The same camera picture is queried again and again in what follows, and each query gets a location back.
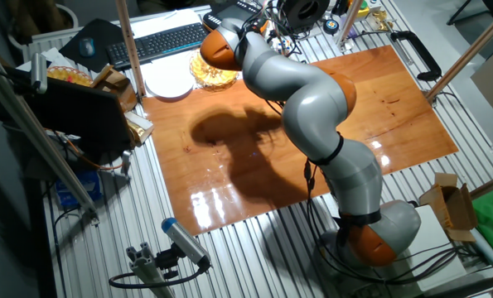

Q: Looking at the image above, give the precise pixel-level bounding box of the white round plate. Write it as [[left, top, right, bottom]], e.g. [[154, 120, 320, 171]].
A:
[[144, 68, 196, 100]]

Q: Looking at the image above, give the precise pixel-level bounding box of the gold white packaged box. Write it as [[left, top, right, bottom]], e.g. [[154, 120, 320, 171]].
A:
[[123, 110, 155, 147]]

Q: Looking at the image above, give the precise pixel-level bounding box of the black computer keyboard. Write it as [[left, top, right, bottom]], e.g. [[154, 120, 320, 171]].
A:
[[105, 22, 212, 70]]

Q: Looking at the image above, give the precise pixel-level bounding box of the black orange teach pendant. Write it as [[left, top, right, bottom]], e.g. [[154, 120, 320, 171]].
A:
[[202, 0, 268, 33]]

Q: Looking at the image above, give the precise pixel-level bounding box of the brown wooden box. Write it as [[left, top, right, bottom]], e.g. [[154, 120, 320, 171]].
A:
[[90, 65, 138, 113]]

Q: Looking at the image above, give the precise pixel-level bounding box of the black round spool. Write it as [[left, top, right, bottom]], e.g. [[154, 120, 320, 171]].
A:
[[277, 0, 332, 30]]

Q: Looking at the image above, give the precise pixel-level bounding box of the black round tape measure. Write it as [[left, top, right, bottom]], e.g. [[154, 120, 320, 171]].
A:
[[323, 18, 341, 36]]

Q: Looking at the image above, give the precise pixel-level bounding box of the white paper sheet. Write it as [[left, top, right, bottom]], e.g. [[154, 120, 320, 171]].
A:
[[128, 8, 212, 90]]

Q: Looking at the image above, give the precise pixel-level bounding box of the brown wooden board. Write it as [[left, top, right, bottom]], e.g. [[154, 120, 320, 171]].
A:
[[141, 44, 460, 237]]

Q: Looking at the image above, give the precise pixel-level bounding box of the short aluminium profile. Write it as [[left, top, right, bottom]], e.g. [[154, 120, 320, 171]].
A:
[[125, 242, 175, 298]]

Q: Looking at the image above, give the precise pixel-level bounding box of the black monitor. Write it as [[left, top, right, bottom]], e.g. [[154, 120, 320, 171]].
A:
[[22, 76, 136, 161]]

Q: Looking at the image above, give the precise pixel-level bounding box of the blue box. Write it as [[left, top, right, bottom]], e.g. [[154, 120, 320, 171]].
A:
[[55, 169, 104, 210]]

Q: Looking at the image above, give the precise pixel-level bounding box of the black mouse pad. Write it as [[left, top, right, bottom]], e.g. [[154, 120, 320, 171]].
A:
[[58, 18, 125, 74]]

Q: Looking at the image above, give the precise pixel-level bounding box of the brass metal fitting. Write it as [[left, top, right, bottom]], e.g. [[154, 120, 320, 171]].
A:
[[365, 8, 394, 33]]

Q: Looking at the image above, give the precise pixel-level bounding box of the open cardboard box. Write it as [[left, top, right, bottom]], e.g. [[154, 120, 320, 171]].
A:
[[418, 172, 478, 243]]

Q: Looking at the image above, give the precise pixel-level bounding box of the white round bin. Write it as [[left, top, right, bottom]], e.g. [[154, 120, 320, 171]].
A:
[[7, 2, 80, 51]]

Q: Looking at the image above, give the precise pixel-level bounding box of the black chair base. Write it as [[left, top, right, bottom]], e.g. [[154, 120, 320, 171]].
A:
[[447, 0, 493, 26]]

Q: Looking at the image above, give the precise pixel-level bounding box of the pale blue roll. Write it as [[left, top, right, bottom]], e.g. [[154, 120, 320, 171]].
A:
[[469, 238, 493, 270]]

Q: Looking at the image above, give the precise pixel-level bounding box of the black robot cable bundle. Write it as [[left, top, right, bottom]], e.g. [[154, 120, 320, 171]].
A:
[[245, 0, 483, 287]]

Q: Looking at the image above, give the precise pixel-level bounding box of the silver camera with blue cap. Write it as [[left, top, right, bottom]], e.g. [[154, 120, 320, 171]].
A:
[[161, 217, 212, 270]]

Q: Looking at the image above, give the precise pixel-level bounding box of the small metal bracket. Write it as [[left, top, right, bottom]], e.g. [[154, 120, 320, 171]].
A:
[[119, 149, 133, 181]]

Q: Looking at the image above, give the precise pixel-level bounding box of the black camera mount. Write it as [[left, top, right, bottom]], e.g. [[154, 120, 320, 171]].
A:
[[154, 243, 181, 281]]

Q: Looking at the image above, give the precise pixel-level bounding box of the wooden frame post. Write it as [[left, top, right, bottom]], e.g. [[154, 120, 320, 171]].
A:
[[114, 0, 147, 99], [424, 2, 493, 103], [469, 169, 493, 200], [336, 0, 364, 53]]

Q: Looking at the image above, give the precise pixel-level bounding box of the orange cable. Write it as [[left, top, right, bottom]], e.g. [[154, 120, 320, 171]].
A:
[[63, 138, 125, 171]]

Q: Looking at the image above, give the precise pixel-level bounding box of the black camera cable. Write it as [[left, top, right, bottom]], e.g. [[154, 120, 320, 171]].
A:
[[108, 264, 209, 290]]

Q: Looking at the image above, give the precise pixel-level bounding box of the black handle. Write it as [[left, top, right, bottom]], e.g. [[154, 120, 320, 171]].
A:
[[389, 30, 442, 82]]

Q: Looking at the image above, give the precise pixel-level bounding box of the aluminium frame beam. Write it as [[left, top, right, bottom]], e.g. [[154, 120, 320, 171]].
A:
[[0, 55, 100, 225]]

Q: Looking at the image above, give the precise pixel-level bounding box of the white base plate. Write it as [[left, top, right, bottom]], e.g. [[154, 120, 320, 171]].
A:
[[407, 204, 467, 291]]

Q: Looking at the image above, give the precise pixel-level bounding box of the silver grey camera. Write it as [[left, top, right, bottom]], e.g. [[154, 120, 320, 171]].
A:
[[30, 52, 48, 94]]

